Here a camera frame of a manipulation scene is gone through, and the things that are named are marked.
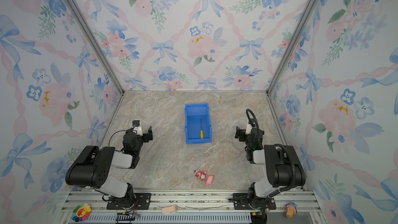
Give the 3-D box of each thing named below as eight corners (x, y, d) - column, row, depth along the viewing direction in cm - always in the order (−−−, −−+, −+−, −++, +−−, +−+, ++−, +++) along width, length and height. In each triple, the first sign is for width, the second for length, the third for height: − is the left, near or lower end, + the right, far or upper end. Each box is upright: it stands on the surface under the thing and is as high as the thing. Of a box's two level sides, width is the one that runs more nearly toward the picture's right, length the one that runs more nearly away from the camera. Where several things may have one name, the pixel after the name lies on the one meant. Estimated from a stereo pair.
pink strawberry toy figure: (193, 178, 83) (192, 176, 80) (194, 171, 85) (194, 169, 82) (205, 181, 82) (205, 179, 79) (206, 173, 84) (206, 171, 82)
